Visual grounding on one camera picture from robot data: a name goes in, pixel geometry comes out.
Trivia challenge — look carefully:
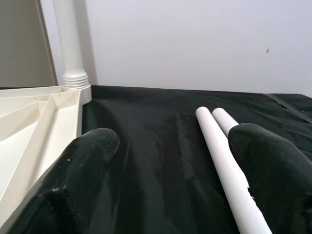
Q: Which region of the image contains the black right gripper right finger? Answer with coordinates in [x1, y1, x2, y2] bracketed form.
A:
[227, 123, 312, 234]

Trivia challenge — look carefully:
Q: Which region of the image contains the white tapered plastic table leg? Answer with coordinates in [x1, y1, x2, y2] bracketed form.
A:
[195, 106, 273, 234]
[212, 108, 238, 134]
[52, 0, 91, 91]

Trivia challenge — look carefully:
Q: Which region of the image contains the white plastic table top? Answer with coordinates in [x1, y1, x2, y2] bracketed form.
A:
[0, 84, 93, 204]

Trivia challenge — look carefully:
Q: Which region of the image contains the black table cloth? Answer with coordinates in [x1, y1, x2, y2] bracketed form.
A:
[80, 85, 312, 234]

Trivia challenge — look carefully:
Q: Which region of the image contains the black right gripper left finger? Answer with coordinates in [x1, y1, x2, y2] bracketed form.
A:
[4, 128, 121, 234]

